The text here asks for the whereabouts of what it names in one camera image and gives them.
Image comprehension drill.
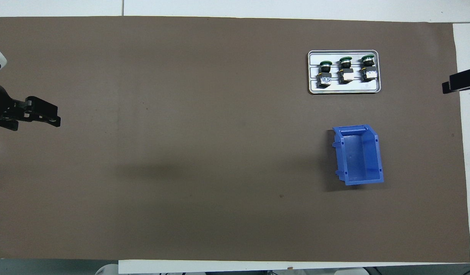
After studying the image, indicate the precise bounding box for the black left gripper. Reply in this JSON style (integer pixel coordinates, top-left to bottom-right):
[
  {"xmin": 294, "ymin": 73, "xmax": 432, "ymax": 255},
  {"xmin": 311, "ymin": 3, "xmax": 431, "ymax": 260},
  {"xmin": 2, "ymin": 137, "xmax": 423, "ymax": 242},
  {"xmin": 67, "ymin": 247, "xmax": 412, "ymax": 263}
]
[{"xmin": 0, "ymin": 81, "xmax": 62, "ymax": 131}]

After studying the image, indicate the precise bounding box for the green push button switch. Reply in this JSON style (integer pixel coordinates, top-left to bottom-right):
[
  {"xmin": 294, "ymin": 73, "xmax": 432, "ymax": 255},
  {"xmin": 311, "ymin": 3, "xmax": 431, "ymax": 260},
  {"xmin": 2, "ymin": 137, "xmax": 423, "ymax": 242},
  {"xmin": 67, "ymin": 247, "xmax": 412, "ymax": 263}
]
[
  {"xmin": 317, "ymin": 60, "xmax": 334, "ymax": 89},
  {"xmin": 359, "ymin": 55, "xmax": 377, "ymax": 83},
  {"xmin": 337, "ymin": 57, "xmax": 355, "ymax": 85}
]

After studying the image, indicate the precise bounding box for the silver metal tray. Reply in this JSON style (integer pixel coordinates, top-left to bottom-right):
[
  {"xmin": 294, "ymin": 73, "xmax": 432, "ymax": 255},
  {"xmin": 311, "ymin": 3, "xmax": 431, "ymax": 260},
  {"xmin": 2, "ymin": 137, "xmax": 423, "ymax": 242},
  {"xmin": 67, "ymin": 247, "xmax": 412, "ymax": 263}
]
[{"xmin": 308, "ymin": 50, "xmax": 381, "ymax": 95}]

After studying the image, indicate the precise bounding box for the blue plastic storage bin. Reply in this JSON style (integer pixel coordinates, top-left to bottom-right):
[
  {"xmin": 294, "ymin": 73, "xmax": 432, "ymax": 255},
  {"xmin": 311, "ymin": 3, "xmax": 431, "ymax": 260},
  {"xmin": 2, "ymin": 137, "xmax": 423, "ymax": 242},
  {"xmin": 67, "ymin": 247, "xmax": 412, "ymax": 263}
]
[{"xmin": 331, "ymin": 124, "xmax": 385, "ymax": 186}]

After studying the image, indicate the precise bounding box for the brown table mat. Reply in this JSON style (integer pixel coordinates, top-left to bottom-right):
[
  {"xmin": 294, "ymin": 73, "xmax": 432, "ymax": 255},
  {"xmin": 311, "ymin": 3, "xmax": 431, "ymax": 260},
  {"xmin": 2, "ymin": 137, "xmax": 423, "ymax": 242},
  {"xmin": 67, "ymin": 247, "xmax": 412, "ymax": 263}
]
[{"xmin": 0, "ymin": 16, "xmax": 470, "ymax": 263}]

